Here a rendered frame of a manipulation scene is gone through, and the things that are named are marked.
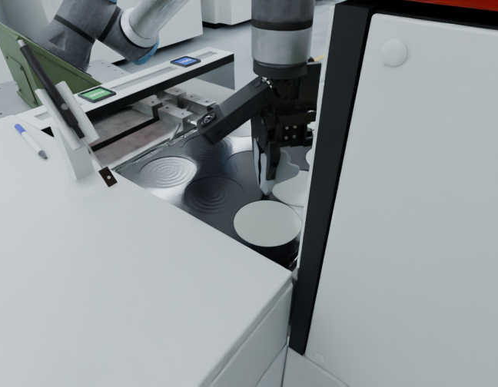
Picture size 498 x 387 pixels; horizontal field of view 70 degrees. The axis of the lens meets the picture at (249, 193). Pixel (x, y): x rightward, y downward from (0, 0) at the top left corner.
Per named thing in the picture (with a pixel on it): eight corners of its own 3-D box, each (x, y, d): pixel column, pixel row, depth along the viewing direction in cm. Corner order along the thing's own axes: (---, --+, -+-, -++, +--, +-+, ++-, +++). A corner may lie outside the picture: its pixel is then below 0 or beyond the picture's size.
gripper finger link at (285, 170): (300, 200, 57) (305, 149, 51) (265, 206, 55) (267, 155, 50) (293, 188, 59) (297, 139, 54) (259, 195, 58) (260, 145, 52)
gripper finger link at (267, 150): (279, 184, 52) (282, 130, 47) (269, 186, 51) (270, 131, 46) (268, 167, 55) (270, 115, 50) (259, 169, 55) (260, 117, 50)
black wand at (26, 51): (13, 44, 42) (14, 39, 41) (24, 41, 43) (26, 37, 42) (107, 188, 47) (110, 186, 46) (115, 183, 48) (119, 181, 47)
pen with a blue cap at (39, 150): (48, 153, 54) (19, 122, 62) (41, 156, 53) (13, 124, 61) (50, 159, 54) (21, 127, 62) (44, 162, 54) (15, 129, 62)
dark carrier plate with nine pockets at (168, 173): (377, 157, 68) (378, 155, 67) (279, 271, 46) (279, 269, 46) (237, 110, 84) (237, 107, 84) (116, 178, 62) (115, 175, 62)
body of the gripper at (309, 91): (318, 150, 51) (329, 65, 44) (261, 159, 49) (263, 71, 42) (297, 127, 57) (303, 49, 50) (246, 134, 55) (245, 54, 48)
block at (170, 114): (194, 124, 81) (192, 112, 79) (183, 130, 79) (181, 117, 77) (170, 114, 85) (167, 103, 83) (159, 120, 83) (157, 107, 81)
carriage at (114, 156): (219, 121, 89) (219, 110, 87) (91, 193, 66) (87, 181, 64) (196, 113, 92) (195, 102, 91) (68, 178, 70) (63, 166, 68)
